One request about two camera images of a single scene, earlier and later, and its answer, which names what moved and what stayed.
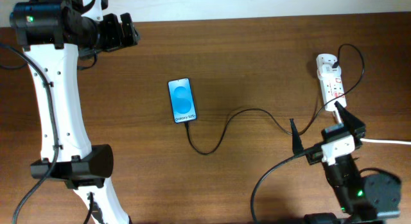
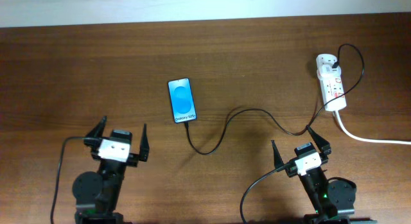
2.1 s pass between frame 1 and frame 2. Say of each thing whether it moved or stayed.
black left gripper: moved
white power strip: stayed
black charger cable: stayed
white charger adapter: stayed
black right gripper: moved
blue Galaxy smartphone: stayed
